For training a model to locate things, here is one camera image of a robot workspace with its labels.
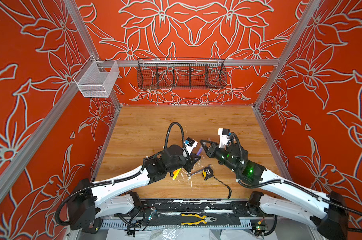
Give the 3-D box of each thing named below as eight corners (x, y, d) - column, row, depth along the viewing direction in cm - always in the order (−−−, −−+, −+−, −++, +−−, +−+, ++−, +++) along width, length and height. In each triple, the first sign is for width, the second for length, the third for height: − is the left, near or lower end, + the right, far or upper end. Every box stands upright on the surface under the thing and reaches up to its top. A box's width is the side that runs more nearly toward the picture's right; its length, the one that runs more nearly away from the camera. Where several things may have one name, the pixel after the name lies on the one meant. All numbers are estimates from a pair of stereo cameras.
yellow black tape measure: (204, 180, 84) (205, 178, 81) (200, 172, 87) (200, 169, 84) (213, 176, 86) (214, 173, 83) (208, 168, 89) (209, 165, 86)
